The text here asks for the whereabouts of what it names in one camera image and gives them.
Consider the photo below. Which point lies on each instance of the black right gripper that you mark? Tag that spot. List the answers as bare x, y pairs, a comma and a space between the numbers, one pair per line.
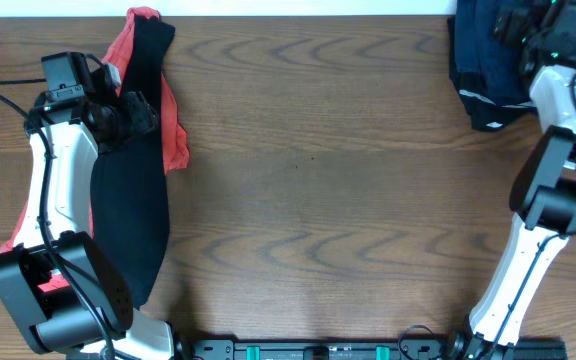
517, 19

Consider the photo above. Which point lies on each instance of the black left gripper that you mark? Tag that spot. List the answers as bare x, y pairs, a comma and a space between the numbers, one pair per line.
137, 105

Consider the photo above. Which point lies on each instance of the dark blue shorts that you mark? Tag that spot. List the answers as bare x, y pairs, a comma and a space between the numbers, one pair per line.
507, 72

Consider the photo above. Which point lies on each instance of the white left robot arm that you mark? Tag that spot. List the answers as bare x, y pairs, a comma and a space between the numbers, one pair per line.
61, 291

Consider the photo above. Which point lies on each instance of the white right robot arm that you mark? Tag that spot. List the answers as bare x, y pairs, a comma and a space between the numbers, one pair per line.
543, 196

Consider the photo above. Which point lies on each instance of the red t-shirt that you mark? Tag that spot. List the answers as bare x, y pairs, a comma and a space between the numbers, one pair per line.
173, 135

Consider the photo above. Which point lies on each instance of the folded black garment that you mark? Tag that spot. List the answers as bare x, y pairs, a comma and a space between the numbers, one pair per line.
485, 114

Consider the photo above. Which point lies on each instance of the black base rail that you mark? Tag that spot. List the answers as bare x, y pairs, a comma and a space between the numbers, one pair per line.
409, 346

